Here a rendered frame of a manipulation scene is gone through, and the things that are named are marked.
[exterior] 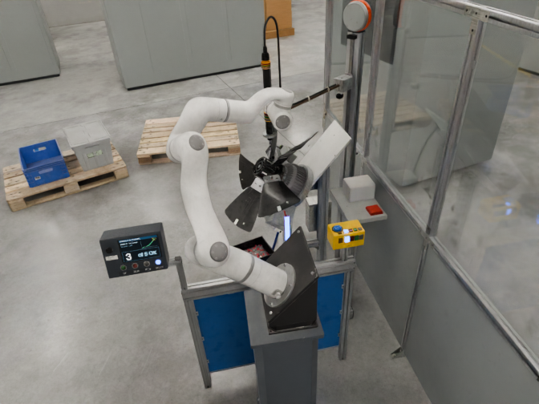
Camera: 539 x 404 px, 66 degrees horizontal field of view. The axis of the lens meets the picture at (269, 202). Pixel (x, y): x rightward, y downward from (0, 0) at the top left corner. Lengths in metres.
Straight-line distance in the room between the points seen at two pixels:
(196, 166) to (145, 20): 6.02
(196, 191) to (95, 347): 1.91
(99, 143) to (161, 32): 3.16
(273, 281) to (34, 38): 7.81
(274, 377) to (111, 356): 1.42
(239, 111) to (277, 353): 1.02
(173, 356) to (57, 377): 0.73
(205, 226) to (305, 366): 0.83
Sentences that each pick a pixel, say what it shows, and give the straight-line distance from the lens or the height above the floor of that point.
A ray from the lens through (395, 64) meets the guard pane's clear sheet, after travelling 2.38.
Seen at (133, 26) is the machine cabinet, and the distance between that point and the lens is 7.39.
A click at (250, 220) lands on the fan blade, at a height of 0.97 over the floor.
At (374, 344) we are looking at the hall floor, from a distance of 2.96.
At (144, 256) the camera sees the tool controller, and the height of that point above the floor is 1.15.
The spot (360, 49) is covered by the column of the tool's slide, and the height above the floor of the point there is 1.71.
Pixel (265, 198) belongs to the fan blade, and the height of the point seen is 1.16.
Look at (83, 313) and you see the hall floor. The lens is 3.45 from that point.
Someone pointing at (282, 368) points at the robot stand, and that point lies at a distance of 1.95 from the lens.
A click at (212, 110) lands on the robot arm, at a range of 1.59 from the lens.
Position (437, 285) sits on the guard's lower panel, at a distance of 2.26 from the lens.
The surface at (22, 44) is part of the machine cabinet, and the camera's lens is 9.00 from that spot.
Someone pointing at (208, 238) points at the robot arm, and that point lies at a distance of 1.47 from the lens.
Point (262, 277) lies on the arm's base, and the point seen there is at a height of 1.20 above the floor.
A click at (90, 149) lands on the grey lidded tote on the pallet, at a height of 0.39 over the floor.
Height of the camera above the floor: 2.36
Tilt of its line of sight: 35 degrees down
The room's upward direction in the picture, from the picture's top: 3 degrees counter-clockwise
